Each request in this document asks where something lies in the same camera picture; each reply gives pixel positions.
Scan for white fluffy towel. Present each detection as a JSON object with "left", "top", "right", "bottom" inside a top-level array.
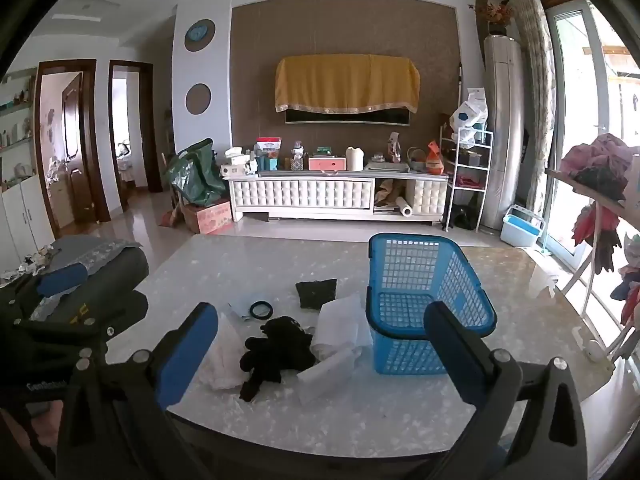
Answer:
[{"left": 196, "top": 313, "right": 248, "bottom": 391}]

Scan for light blue cloth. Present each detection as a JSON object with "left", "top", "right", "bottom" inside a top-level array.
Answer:
[{"left": 228, "top": 302, "right": 254, "bottom": 321}]

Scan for black plush toy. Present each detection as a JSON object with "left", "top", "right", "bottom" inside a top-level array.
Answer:
[{"left": 240, "top": 316, "right": 317, "bottom": 402}]

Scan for blue plastic laundry basket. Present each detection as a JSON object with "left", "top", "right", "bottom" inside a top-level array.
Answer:
[{"left": 366, "top": 233, "right": 497, "bottom": 376}]

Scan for white cloth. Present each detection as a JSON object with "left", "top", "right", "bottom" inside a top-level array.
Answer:
[{"left": 297, "top": 294, "right": 373, "bottom": 404}]

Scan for dark green square cloth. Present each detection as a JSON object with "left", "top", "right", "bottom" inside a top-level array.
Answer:
[{"left": 295, "top": 278, "right": 337, "bottom": 311}]

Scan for dark chair with cloth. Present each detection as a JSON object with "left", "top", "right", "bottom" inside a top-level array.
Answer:
[{"left": 1, "top": 235, "right": 149, "bottom": 324}]

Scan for white display cabinet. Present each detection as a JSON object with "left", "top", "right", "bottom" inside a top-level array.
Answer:
[{"left": 0, "top": 68, "right": 54, "bottom": 271}]

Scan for blue white plastic bin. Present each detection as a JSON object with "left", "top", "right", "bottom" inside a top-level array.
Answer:
[{"left": 500, "top": 204, "right": 546, "bottom": 248}]

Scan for pink cardboard box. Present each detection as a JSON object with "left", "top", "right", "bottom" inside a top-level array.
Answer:
[{"left": 181, "top": 200, "right": 232, "bottom": 235}]

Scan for white paper roll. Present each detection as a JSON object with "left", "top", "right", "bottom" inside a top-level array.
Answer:
[{"left": 395, "top": 196, "right": 413, "bottom": 218}]

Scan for brown wooden door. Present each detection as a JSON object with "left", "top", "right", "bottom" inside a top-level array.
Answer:
[{"left": 62, "top": 73, "right": 96, "bottom": 223}]

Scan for green plastic bag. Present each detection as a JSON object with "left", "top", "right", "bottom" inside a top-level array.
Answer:
[{"left": 166, "top": 138, "right": 228, "bottom": 207}]

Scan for white tufted TV cabinet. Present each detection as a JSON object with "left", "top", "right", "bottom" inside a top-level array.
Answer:
[{"left": 228, "top": 170, "right": 448, "bottom": 223}]

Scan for orange bag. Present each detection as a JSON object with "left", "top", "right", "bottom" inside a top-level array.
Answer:
[{"left": 425, "top": 141, "right": 445, "bottom": 176}]

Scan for white metal shelf rack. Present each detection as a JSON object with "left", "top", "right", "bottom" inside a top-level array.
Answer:
[{"left": 439, "top": 122, "right": 494, "bottom": 231}]

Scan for wooden clothes rack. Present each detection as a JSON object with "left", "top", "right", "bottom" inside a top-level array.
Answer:
[{"left": 546, "top": 133, "right": 639, "bottom": 363}]

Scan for pink drawer box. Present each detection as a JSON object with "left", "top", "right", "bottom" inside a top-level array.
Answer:
[{"left": 308, "top": 156, "right": 347, "bottom": 172}]

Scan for white plastic jug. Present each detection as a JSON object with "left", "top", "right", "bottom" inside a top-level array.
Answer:
[{"left": 345, "top": 146, "right": 364, "bottom": 172}]

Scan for white plastic bags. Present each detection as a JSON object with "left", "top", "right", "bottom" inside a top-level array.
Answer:
[{"left": 449, "top": 88, "right": 488, "bottom": 148}]

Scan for standing air conditioner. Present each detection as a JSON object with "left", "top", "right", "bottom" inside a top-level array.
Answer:
[{"left": 482, "top": 35, "right": 524, "bottom": 231}]

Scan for patterned window curtain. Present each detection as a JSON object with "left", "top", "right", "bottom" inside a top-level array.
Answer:
[{"left": 510, "top": 0, "right": 556, "bottom": 214}]

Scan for brown round wall disc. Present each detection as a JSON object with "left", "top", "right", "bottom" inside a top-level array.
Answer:
[{"left": 184, "top": 82, "right": 212, "bottom": 115}]

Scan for wall mounted black television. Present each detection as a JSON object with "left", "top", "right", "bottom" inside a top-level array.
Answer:
[{"left": 284, "top": 108, "right": 411, "bottom": 127}]

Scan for round blue wall clock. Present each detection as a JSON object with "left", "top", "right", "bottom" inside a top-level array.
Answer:
[{"left": 183, "top": 18, "right": 216, "bottom": 52}]

